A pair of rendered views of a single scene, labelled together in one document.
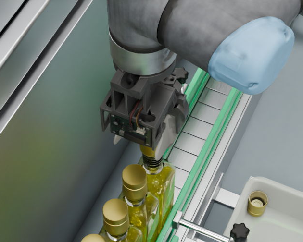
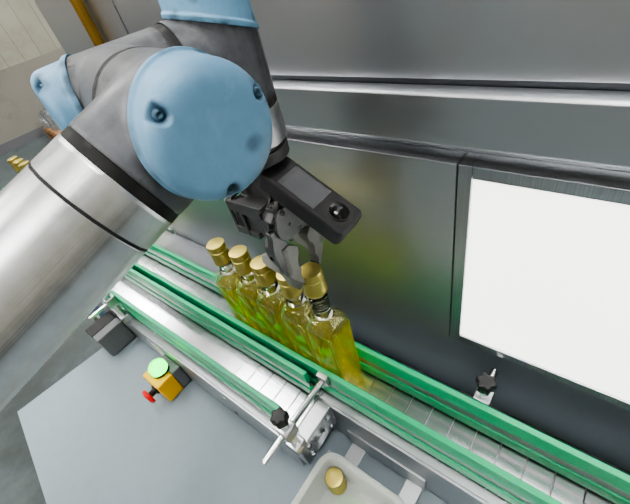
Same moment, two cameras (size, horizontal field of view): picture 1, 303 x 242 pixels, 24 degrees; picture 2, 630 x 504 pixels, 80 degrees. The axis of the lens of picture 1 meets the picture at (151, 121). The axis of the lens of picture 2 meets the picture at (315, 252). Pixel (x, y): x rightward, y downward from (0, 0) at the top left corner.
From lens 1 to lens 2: 0.88 m
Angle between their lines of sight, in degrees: 67
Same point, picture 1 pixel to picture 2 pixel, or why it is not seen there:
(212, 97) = (510, 465)
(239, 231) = (277, 414)
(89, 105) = (378, 253)
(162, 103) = (245, 203)
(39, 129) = not seen: hidden behind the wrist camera
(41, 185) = not seen: hidden behind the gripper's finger
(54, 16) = (338, 113)
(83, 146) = (367, 277)
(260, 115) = not seen: outside the picture
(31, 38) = (305, 100)
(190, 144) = (435, 426)
